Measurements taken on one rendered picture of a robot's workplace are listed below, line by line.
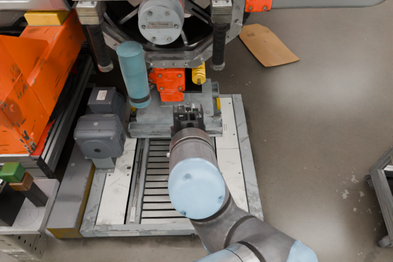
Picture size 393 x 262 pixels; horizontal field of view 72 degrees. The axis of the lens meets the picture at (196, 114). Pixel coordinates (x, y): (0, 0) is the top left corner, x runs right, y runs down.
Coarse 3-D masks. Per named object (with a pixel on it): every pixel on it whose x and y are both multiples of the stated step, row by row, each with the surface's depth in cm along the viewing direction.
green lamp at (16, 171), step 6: (12, 162) 71; (18, 162) 71; (6, 168) 70; (12, 168) 70; (18, 168) 71; (24, 168) 73; (0, 174) 69; (6, 174) 69; (12, 174) 69; (18, 174) 71; (6, 180) 71; (12, 180) 71; (18, 180) 71
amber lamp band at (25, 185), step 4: (28, 176) 75; (24, 180) 73; (28, 180) 75; (32, 180) 77; (12, 184) 73; (16, 184) 73; (20, 184) 73; (24, 184) 73; (28, 184) 75; (16, 188) 74; (20, 188) 74; (24, 188) 74; (28, 188) 75
